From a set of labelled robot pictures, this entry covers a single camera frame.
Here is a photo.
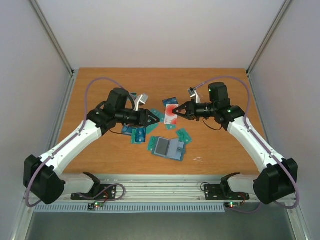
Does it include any teal card black stripe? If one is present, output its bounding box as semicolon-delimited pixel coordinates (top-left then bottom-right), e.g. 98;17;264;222
130;92;137;99

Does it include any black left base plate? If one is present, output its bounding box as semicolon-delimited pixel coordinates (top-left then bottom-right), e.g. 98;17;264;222
70;184;117;201

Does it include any controller board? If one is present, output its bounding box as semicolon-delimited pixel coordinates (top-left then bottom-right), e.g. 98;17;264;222
87;202;104;211
224;201;244;209

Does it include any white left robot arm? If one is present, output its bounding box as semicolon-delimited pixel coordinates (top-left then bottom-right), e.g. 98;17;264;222
23;88;160;208

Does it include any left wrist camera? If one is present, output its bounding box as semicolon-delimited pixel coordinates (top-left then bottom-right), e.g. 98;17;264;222
134;93;149;112

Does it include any teal card under pile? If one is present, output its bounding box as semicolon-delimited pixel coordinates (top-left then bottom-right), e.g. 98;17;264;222
131;128;137;144

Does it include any dark blue card left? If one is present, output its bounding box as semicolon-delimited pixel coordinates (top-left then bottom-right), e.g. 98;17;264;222
121;125;133;136

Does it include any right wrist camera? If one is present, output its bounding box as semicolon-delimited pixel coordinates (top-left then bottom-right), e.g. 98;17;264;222
187;87;201;104

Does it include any grey slotted cable duct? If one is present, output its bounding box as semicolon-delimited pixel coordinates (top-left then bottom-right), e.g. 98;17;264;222
33;202;225;214

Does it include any teal card under circle card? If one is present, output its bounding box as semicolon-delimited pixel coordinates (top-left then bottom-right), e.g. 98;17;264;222
165;124;176;130

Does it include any teal card right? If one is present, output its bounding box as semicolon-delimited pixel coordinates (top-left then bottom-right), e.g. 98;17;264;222
176;128;193;144

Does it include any blue card near centre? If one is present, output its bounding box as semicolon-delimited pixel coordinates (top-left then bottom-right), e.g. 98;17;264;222
135;127;146;143

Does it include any teal card top of pile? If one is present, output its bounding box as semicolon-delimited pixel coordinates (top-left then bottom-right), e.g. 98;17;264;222
150;108;165;123

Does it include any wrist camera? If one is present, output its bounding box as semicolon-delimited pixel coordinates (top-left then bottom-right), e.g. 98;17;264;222
134;93;149;112
187;87;201;104

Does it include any white card red circle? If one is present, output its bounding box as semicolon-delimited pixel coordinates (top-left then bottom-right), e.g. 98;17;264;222
164;103;179;125

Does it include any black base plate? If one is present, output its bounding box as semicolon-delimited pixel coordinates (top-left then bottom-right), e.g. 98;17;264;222
200;182;250;201
70;184;117;201

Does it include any black VIP card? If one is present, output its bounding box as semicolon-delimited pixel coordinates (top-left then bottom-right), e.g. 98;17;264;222
154;137;170;156

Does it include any left controller board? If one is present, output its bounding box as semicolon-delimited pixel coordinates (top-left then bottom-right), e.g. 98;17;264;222
87;202;104;211

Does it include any blue card top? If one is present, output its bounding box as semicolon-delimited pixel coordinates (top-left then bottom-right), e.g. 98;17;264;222
162;97;178;106

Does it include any teal card with signature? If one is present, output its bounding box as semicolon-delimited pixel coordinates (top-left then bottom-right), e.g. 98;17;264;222
147;136;158;152

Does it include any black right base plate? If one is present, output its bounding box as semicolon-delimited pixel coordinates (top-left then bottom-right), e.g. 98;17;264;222
200;182;250;201

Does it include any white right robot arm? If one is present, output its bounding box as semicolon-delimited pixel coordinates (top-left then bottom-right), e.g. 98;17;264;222
172;82;300;209

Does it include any teal leather card holder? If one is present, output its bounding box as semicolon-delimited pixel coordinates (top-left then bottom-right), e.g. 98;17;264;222
151;138;187;162

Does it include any right controller board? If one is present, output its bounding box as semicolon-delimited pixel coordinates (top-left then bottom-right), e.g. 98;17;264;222
224;201;244;209

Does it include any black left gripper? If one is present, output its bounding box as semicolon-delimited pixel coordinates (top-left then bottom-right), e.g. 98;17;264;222
116;108;160;128

